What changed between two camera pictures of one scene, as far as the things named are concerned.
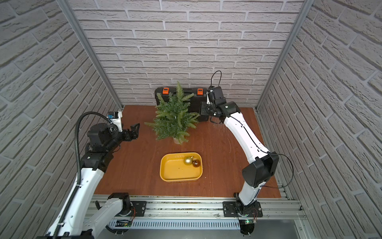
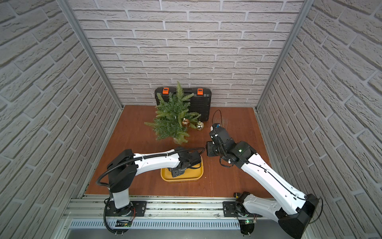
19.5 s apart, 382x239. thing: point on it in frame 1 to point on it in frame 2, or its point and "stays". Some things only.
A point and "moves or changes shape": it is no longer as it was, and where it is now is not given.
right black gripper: (203, 107) to (209, 147)
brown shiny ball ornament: (196, 163) moves or changes shape
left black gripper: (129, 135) to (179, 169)
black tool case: (194, 103) stays
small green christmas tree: (172, 118) stays
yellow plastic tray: (181, 167) stays
